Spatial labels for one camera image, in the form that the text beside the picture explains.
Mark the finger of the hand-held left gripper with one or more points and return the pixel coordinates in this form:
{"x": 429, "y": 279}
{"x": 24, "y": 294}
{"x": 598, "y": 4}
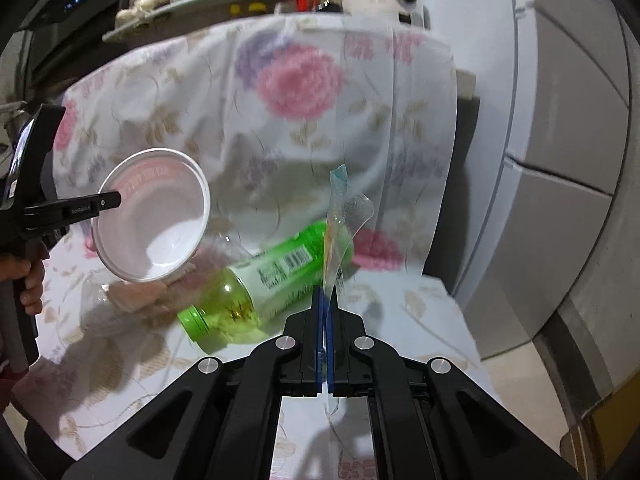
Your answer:
{"x": 75, "y": 210}

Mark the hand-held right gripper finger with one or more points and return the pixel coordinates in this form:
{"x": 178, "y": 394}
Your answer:
{"x": 331, "y": 350}
{"x": 320, "y": 332}

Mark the white plastic bowl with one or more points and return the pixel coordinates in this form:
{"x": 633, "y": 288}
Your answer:
{"x": 160, "y": 240}

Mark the yellow clear plastic wrapper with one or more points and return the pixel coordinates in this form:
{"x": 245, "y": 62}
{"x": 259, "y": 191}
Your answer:
{"x": 345, "y": 220}

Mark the person's left hand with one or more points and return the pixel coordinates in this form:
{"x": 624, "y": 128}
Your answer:
{"x": 32, "y": 285}

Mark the green plastic bottle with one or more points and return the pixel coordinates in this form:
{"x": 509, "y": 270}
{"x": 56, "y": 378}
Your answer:
{"x": 240, "y": 300}

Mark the black range hood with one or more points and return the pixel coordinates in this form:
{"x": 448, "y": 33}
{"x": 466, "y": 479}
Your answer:
{"x": 75, "y": 5}

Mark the white corner shelf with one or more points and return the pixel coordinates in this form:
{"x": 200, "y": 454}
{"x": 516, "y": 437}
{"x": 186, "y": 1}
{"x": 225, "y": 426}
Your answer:
{"x": 200, "y": 7}

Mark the grey office chair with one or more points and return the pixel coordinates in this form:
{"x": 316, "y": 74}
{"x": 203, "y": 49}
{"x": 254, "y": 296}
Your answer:
{"x": 45, "y": 440}

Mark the floral cloth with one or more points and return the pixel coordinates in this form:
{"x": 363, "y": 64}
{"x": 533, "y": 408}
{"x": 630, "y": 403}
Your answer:
{"x": 300, "y": 85}

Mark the yellow board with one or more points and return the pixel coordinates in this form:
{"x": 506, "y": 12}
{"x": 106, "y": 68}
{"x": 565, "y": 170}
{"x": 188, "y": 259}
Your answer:
{"x": 617, "y": 435}

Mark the silver refrigerator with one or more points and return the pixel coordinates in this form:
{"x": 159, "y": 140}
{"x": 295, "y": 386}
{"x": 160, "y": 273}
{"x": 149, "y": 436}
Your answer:
{"x": 550, "y": 85}

